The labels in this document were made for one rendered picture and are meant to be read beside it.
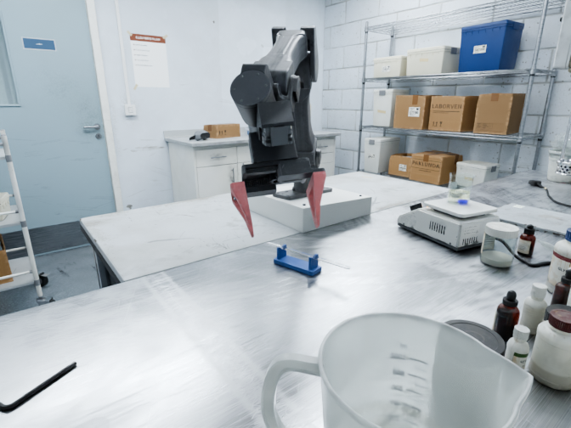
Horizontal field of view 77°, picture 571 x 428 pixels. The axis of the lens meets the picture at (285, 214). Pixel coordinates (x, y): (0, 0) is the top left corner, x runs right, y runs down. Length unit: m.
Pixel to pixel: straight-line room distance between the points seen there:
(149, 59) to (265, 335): 3.22
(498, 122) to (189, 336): 2.77
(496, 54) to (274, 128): 2.74
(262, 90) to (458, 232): 0.55
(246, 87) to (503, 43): 2.72
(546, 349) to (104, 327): 0.59
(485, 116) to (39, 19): 3.31
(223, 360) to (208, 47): 3.49
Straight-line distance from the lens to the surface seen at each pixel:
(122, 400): 0.49
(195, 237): 0.92
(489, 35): 3.18
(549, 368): 0.55
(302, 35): 0.81
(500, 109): 3.06
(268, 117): 0.48
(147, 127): 3.56
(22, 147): 3.40
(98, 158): 3.47
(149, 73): 3.58
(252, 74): 0.54
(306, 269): 0.71
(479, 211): 0.92
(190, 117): 3.70
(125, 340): 0.58
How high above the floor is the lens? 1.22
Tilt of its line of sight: 17 degrees down
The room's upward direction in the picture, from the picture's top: straight up
